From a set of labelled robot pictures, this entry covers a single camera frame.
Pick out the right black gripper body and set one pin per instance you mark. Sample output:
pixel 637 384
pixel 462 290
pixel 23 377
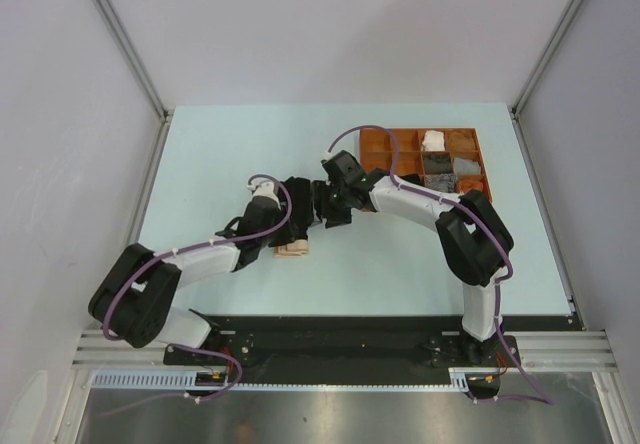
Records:
pixel 331 202

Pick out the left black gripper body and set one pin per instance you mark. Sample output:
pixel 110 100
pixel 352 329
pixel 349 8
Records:
pixel 278 219

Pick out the black underwear beige waistband back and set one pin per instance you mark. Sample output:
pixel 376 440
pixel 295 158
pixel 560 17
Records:
pixel 292 240

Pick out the black underwear beige waistband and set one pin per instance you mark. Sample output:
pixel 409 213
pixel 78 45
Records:
pixel 292 240
pixel 413 179

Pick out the black underwear beige waistband front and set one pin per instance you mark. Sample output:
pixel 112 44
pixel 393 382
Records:
pixel 413 179

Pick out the grey striped boxer underwear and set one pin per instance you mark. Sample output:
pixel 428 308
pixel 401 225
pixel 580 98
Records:
pixel 445 183

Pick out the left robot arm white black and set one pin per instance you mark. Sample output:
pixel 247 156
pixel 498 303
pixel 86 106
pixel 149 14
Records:
pixel 133 303

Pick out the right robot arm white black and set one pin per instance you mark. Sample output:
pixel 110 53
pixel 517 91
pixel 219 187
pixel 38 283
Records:
pixel 475 242

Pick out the wooden compartment tray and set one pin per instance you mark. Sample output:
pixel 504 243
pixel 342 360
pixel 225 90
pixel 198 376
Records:
pixel 402 148

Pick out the dark grey rolled cloth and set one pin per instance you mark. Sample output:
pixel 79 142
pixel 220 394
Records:
pixel 437 163

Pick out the white rolled cloth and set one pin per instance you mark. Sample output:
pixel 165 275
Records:
pixel 433 141

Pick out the orange rolled cloth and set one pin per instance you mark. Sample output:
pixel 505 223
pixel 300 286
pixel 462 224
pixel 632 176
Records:
pixel 465 186

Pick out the light grey rolled cloth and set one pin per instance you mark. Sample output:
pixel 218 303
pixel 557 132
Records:
pixel 462 166

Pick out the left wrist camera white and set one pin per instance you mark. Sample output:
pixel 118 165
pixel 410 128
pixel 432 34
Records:
pixel 266 189

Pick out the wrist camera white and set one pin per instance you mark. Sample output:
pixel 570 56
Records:
pixel 266 189
pixel 328 155

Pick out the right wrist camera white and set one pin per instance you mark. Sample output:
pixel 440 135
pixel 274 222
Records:
pixel 328 155

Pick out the white slotted cable duct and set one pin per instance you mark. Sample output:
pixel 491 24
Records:
pixel 192 382

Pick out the left aluminium frame post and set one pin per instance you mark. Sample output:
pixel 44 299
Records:
pixel 115 26

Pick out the aluminium frame post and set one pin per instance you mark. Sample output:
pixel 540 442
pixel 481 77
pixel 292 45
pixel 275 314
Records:
pixel 115 26
pixel 560 32

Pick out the aluminium front rail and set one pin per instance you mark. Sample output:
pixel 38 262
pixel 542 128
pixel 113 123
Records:
pixel 556 351

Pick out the right aluminium frame post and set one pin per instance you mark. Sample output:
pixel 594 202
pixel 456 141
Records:
pixel 560 32

